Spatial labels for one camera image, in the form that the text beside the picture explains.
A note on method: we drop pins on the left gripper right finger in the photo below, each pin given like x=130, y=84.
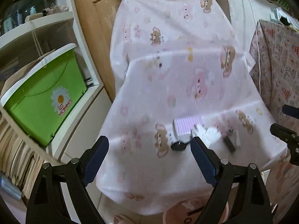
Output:
x=251, y=204

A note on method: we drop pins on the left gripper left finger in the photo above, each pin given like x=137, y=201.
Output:
x=47, y=204

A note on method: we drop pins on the white tissue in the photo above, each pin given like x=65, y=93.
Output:
x=213, y=135

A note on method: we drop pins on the black plastic spoon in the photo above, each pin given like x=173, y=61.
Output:
x=179, y=146

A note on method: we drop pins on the purple checkered tissue pack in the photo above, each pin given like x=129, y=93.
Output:
x=183, y=126

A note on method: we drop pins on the pink woven trash basket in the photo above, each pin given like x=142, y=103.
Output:
x=186, y=211

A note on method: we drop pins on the stacked books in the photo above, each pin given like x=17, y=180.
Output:
x=20, y=165

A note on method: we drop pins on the green plastic storage box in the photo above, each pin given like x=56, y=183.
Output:
x=41, y=99

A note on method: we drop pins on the pink cartoon bear sheet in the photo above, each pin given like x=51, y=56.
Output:
x=142, y=172

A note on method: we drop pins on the white shelf unit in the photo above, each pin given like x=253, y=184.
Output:
x=26, y=45

